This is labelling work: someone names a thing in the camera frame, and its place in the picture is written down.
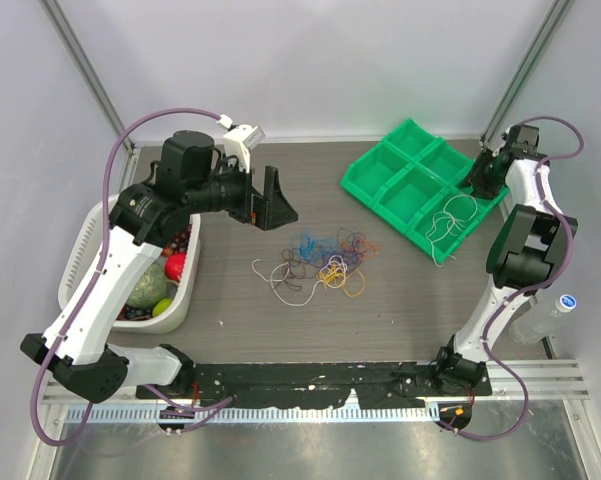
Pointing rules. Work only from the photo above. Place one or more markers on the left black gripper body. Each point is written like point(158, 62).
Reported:
point(234, 193)

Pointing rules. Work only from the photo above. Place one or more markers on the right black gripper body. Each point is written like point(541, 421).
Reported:
point(484, 179)

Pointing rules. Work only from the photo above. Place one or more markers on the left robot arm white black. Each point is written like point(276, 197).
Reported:
point(191, 177)

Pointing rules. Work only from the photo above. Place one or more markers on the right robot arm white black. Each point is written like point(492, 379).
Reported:
point(530, 252)

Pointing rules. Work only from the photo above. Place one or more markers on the green compartment bin tray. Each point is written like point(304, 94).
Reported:
point(411, 180)

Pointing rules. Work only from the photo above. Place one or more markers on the red grape bunch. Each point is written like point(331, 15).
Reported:
point(179, 243)

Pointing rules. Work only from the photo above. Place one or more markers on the red apple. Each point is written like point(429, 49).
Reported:
point(174, 266)

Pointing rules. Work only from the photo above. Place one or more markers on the green netted melon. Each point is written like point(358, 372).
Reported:
point(149, 289)

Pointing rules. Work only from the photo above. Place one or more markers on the yellow green small fruit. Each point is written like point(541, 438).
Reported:
point(161, 307)

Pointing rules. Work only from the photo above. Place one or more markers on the clear plastic water bottle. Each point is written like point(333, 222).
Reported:
point(543, 320)

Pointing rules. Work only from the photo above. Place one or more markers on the white plastic fruit basket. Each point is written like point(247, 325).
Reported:
point(84, 251)

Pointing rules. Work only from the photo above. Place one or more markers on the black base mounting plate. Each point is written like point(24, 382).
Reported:
point(377, 385)

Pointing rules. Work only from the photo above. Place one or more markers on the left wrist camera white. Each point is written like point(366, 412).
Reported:
point(239, 140)

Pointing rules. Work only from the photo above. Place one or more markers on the white slotted cable duct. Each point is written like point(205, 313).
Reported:
point(349, 413)

